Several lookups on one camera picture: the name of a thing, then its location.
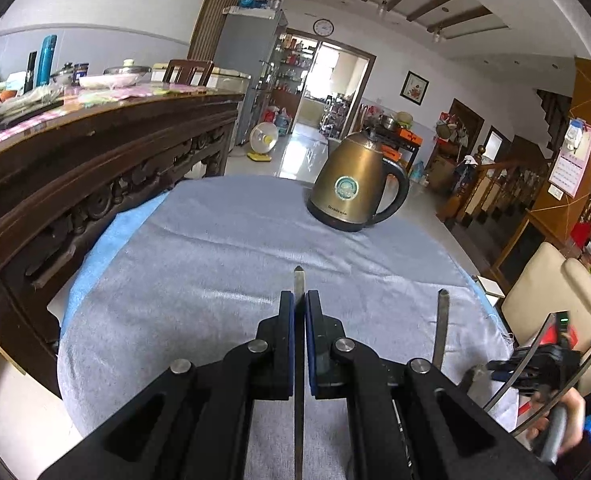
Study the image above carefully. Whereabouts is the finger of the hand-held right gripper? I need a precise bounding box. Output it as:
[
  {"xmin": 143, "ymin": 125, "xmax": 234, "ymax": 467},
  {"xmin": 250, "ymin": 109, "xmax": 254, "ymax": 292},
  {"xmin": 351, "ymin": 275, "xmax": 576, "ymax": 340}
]
[{"xmin": 488, "ymin": 355, "xmax": 521, "ymax": 383}]

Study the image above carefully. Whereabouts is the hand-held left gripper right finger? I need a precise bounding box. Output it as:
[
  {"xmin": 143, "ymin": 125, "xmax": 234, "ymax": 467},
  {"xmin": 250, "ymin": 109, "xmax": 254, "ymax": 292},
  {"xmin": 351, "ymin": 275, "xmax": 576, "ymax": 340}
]
[{"xmin": 304, "ymin": 290, "xmax": 559, "ymax": 480}]

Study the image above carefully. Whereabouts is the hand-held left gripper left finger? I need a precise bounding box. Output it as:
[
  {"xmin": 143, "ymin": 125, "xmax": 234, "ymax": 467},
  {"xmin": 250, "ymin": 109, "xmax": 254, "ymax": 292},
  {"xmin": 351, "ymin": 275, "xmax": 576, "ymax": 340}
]
[{"xmin": 38, "ymin": 290, "xmax": 295, "ymax": 480}]

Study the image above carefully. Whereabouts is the dark metal utensil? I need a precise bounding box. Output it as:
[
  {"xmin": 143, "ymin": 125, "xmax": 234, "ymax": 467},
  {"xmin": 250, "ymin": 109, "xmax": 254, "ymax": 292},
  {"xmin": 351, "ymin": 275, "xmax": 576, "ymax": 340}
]
[
  {"xmin": 483, "ymin": 312, "xmax": 560, "ymax": 411},
  {"xmin": 292, "ymin": 266, "xmax": 306, "ymax": 480}
]

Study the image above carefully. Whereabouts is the grey metal utensil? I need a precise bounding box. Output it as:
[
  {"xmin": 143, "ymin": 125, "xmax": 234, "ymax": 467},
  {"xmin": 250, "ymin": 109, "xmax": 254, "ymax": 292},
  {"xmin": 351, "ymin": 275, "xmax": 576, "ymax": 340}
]
[{"xmin": 432, "ymin": 288, "xmax": 451, "ymax": 368}]

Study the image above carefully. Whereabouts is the person's right hand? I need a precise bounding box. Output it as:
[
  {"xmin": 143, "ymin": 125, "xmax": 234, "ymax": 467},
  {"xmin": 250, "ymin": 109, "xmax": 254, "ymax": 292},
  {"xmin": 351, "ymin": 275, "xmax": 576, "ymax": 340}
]
[{"xmin": 528, "ymin": 391, "xmax": 586, "ymax": 450}]

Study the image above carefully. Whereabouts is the cream padded chair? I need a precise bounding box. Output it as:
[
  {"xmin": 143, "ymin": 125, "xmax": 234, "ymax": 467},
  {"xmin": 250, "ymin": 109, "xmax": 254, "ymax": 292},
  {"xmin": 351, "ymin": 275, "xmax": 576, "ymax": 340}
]
[{"xmin": 500, "ymin": 242, "xmax": 591, "ymax": 401}]

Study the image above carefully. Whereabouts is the small white stool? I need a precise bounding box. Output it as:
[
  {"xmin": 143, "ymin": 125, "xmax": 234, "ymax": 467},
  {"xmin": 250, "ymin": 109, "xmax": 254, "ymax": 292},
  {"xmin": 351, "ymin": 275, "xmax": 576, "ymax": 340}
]
[{"xmin": 477, "ymin": 274, "xmax": 507, "ymax": 307}]

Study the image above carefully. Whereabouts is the wooden cabinet with dark glass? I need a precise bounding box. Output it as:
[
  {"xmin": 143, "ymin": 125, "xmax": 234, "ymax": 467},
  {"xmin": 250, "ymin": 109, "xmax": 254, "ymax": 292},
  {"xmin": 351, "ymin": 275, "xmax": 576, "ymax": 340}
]
[{"xmin": 490, "ymin": 207, "xmax": 576, "ymax": 293}]

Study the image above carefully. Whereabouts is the grey table cloth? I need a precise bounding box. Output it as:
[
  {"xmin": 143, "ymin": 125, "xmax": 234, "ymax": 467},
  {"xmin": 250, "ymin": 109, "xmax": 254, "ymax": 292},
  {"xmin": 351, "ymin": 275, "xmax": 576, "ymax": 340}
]
[{"xmin": 57, "ymin": 176, "xmax": 519, "ymax": 480}]

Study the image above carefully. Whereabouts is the gold electric kettle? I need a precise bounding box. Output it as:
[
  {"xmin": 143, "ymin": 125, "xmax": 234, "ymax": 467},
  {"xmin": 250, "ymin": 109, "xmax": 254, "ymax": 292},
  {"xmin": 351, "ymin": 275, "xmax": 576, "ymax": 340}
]
[{"xmin": 306, "ymin": 127, "xmax": 410, "ymax": 233}]

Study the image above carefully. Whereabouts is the wooden stair railing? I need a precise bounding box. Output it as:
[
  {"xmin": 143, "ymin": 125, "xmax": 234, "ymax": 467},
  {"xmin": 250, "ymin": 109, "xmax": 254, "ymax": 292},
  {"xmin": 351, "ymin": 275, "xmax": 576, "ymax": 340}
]
[{"xmin": 438, "ymin": 145, "xmax": 551, "ymax": 241}]

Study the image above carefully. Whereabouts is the blue table cloth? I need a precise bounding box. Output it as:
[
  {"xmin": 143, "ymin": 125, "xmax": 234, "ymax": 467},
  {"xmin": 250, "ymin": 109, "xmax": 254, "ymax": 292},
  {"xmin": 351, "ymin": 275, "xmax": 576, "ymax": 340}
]
[{"xmin": 58, "ymin": 192, "xmax": 513, "ymax": 346}]

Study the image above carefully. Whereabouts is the small electric fan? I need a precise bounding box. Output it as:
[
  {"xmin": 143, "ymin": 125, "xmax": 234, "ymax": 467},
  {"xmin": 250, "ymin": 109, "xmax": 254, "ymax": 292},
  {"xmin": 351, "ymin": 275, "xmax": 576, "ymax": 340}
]
[{"xmin": 247, "ymin": 122, "xmax": 280, "ymax": 163}]

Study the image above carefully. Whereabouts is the large water jug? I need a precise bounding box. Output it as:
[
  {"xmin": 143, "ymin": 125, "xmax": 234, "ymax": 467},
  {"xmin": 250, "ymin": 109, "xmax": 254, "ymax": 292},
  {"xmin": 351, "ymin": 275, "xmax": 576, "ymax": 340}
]
[{"xmin": 274, "ymin": 107, "xmax": 294, "ymax": 136}]

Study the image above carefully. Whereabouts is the rack with orange boxes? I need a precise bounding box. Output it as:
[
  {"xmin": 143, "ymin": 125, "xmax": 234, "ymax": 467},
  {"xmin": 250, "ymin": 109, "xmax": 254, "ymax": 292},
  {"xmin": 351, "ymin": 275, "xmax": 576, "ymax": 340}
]
[{"xmin": 363, "ymin": 112, "xmax": 423, "ymax": 171}]

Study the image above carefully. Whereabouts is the white chest box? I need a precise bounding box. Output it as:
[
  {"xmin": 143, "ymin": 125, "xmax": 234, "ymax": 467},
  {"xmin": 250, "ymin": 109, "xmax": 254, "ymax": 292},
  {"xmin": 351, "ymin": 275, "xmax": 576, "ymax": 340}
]
[{"xmin": 210, "ymin": 66, "xmax": 252, "ymax": 92}]

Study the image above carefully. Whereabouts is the carved dark wooden table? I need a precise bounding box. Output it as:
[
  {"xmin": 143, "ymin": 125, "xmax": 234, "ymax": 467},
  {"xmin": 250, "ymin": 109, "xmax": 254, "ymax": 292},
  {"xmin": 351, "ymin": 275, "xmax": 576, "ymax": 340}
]
[{"xmin": 0, "ymin": 87, "xmax": 246, "ymax": 396}]

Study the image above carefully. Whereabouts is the glass display shelf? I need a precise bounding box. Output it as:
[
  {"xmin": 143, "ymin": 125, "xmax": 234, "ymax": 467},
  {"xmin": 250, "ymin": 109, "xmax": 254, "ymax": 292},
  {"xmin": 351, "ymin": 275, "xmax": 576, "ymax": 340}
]
[{"xmin": 270, "ymin": 32, "xmax": 319, "ymax": 96}]

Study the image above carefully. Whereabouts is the dark wooden chair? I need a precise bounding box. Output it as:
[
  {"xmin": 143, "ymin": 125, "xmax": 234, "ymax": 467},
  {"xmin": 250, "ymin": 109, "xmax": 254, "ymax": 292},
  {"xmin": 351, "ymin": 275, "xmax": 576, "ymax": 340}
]
[{"xmin": 163, "ymin": 58, "xmax": 215, "ymax": 86}]

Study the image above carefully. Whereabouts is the grey refrigerator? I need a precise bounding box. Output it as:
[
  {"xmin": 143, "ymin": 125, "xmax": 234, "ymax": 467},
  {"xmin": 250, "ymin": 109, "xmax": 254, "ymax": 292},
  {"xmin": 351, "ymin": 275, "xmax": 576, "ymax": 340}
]
[{"xmin": 213, "ymin": 7, "xmax": 289, "ymax": 153}]

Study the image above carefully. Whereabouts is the white bowl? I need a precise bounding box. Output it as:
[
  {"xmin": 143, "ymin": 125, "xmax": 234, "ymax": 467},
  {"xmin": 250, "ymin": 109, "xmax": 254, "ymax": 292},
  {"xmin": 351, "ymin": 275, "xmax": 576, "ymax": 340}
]
[{"xmin": 78, "ymin": 72, "xmax": 141, "ymax": 88}]

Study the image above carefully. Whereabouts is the glass pot lid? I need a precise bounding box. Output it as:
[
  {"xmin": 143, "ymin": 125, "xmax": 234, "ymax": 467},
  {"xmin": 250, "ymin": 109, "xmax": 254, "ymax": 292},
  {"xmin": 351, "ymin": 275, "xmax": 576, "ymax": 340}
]
[{"xmin": 103, "ymin": 59, "xmax": 152, "ymax": 76}]

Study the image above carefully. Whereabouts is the checkered table cover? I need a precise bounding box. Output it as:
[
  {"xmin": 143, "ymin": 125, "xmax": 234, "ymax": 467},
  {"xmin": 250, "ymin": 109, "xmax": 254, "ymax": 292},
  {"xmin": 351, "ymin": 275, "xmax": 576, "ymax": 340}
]
[{"xmin": 0, "ymin": 82, "xmax": 216, "ymax": 156}]

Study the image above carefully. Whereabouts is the steel pot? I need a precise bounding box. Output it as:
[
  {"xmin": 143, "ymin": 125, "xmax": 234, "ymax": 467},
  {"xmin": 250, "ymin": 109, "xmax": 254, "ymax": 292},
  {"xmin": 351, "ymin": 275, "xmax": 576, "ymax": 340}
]
[{"xmin": 50, "ymin": 62, "xmax": 75, "ymax": 86}]

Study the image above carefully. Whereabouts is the slatted wooden door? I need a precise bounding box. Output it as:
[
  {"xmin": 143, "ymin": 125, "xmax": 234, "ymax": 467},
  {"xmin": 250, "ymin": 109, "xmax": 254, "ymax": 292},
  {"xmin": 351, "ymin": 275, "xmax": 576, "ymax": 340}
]
[{"xmin": 188, "ymin": 0, "xmax": 265, "ymax": 63}]

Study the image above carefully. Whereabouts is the blue thermos bottle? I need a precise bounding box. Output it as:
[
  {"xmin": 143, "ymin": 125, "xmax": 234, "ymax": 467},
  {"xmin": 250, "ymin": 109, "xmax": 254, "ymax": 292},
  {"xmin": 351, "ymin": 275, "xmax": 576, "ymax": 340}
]
[{"xmin": 34, "ymin": 35, "xmax": 58, "ymax": 88}]

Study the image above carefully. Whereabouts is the black bottle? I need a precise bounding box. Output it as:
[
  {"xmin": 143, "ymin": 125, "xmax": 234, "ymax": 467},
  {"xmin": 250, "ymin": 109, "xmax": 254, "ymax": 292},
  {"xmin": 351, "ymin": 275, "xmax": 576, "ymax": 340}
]
[{"xmin": 24, "ymin": 51, "xmax": 38, "ymax": 95}]

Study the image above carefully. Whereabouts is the wall calendar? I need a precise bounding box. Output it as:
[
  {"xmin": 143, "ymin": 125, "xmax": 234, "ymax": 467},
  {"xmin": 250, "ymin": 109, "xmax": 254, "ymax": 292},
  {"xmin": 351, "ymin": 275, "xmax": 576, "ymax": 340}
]
[{"xmin": 548, "ymin": 117, "xmax": 591, "ymax": 198}]

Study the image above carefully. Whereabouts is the framed wall picture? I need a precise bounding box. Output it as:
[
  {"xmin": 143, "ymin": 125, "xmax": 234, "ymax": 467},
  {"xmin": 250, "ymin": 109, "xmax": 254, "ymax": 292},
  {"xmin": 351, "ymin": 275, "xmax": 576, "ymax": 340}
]
[{"xmin": 399, "ymin": 71, "xmax": 430, "ymax": 107}]

